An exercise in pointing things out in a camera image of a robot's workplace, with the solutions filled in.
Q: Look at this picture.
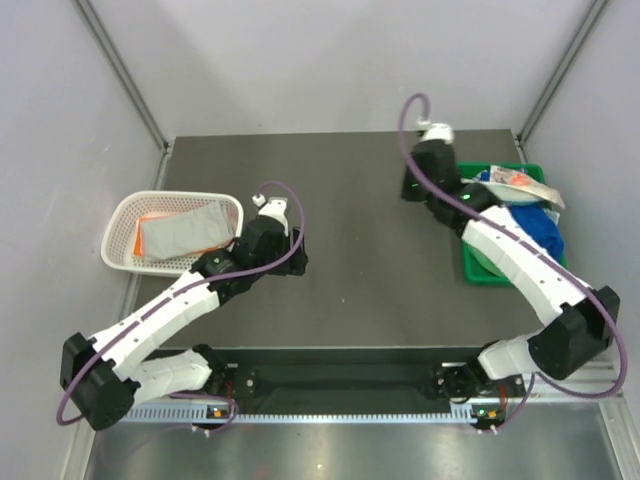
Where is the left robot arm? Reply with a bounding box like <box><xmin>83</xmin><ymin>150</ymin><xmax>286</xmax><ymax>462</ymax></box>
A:
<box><xmin>56</xmin><ymin>194</ymin><xmax>308</xmax><ymax>431</ymax></box>

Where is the green plastic bin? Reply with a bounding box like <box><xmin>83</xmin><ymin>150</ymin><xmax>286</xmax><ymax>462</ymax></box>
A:
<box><xmin>458</xmin><ymin>163</ymin><xmax>566</xmax><ymax>286</ymax></box>

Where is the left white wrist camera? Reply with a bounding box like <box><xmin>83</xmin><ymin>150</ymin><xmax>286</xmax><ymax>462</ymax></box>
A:
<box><xmin>252</xmin><ymin>193</ymin><xmax>289</xmax><ymax>236</ymax></box>

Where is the grey slotted cable duct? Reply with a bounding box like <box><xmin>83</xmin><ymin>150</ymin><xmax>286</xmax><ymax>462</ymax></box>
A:
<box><xmin>121</xmin><ymin>400</ymin><xmax>498</xmax><ymax>425</ymax></box>

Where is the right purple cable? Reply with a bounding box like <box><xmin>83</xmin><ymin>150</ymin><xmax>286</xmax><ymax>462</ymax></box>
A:
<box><xmin>397</xmin><ymin>92</ymin><xmax>629</xmax><ymax>434</ymax></box>

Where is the blue patterned towel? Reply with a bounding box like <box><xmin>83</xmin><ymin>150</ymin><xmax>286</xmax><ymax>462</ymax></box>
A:
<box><xmin>509</xmin><ymin>204</ymin><xmax>565</xmax><ymax>262</ymax></box>

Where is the pink patterned towel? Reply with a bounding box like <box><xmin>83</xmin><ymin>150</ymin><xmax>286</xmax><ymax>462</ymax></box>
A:
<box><xmin>139</xmin><ymin>209</ymin><xmax>237</xmax><ymax>256</ymax></box>

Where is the white perforated plastic basket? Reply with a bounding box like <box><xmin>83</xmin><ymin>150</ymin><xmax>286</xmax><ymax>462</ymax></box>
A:
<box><xmin>101</xmin><ymin>190</ymin><xmax>244</xmax><ymax>277</ymax></box>

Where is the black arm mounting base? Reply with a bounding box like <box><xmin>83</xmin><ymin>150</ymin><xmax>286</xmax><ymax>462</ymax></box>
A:
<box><xmin>189</xmin><ymin>347</ymin><xmax>531</xmax><ymax>416</ymax></box>

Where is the white green towel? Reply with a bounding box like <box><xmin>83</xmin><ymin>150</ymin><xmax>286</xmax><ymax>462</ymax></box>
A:
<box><xmin>138</xmin><ymin>202</ymin><xmax>234</xmax><ymax>262</ymax></box>

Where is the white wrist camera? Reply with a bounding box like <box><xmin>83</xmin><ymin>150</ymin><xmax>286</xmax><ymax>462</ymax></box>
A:
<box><xmin>252</xmin><ymin>193</ymin><xmax>289</xmax><ymax>236</ymax></box>
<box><xmin>416</xmin><ymin>117</ymin><xmax>455</xmax><ymax>145</ymax></box>

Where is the green cloth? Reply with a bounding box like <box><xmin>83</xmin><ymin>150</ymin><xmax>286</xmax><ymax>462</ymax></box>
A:
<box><xmin>467</xmin><ymin>245</ymin><xmax>503</xmax><ymax>277</ymax></box>

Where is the cream patterned towel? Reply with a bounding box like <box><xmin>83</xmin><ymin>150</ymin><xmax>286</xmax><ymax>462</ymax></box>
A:
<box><xmin>462</xmin><ymin>165</ymin><xmax>566</xmax><ymax>209</ymax></box>

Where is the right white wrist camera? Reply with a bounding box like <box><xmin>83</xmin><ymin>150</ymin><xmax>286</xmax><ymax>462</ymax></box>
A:
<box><xmin>416</xmin><ymin>117</ymin><xmax>455</xmax><ymax>145</ymax></box>

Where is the purple cable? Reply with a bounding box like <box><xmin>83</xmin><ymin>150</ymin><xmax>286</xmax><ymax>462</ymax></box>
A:
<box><xmin>55</xmin><ymin>180</ymin><xmax>306</xmax><ymax>434</ymax></box>
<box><xmin>397</xmin><ymin>92</ymin><xmax>629</xmax><ymax>434</ymax></box>

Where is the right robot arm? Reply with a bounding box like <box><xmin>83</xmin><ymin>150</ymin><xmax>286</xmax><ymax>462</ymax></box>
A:
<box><xmin>402</xmin><ymin>120</ymin><xmax>620</xmax><ymax>397</ymax></box>

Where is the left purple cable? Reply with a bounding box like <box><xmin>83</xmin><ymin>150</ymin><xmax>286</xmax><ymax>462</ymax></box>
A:
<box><xmin>55</xmin><ymin>180</ymin><xmax>306</xmax><ymax>434</ymax></box>

